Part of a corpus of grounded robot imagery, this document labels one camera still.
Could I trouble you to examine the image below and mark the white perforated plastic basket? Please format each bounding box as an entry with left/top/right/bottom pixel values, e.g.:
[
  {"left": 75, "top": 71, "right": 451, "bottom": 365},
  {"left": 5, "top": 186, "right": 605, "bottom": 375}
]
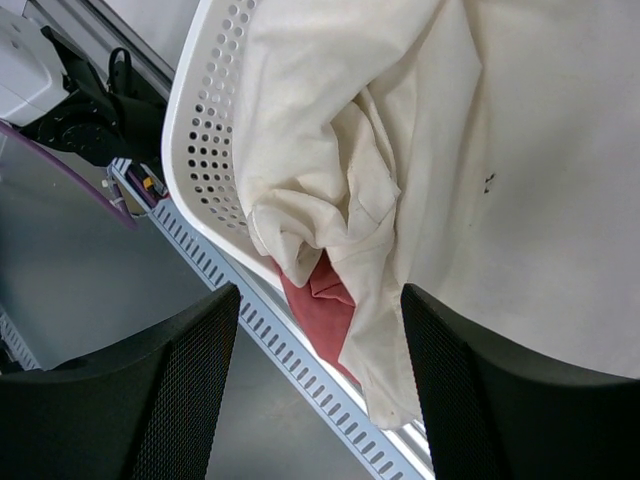
[{"left": 161, "top": 1, "right": 283, "bottom": 292}]

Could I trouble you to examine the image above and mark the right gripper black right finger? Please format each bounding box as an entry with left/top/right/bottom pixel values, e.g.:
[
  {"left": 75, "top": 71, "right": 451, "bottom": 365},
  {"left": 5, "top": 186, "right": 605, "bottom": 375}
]
[{"left": 401, "top": 284, "right": 639, "bottom": 479}]

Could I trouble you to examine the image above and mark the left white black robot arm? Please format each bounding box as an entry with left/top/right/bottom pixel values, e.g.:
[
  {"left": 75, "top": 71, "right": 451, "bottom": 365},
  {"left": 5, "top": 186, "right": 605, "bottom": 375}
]
[{"left": 1, "top": 9, "right": 166, "bottom": 171}]

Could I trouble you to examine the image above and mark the pink t shirt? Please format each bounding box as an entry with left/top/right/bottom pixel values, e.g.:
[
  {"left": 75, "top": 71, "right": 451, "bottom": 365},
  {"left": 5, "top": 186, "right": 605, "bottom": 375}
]
[{"left": 272, "top": 252, "right": 360, "bottom": 386}]

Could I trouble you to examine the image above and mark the white slotted cable duct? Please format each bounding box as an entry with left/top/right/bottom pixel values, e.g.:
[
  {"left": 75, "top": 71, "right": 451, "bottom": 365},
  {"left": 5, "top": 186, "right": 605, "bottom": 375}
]
[{"left": 1, "top": 147, "right": 432, "bottom": 479}]

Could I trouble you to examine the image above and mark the beige t shirt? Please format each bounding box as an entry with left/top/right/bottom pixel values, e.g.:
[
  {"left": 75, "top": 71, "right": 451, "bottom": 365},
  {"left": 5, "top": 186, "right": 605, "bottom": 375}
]
[{"left": 232, "top": 1, "right": 639, "bottom": 430}]

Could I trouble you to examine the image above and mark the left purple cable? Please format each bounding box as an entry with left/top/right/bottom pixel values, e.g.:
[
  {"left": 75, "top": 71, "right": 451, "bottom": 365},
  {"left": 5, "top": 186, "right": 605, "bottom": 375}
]
[{"left": 0, "top": 122, "right": 139, "bottom": 231}]

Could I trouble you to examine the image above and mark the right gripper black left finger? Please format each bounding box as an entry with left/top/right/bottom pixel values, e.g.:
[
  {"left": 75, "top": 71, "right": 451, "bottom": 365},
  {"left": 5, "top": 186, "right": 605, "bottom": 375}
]
[{"left": 1, "top": 284, "right": 241, "bottom": 479}]

